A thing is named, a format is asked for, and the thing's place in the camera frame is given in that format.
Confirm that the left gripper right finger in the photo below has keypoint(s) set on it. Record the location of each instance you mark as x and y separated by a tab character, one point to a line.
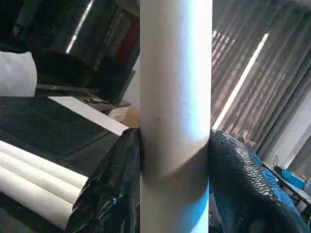
243	194

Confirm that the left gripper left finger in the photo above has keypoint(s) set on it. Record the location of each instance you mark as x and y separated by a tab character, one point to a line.
114	194

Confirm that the black table mat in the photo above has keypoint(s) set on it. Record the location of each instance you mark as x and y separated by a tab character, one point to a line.
36	121

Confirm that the grey curtain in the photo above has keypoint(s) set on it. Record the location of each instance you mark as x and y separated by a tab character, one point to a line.
267	85

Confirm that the glossy black box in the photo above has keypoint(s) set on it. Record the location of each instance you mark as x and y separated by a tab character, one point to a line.
60	60

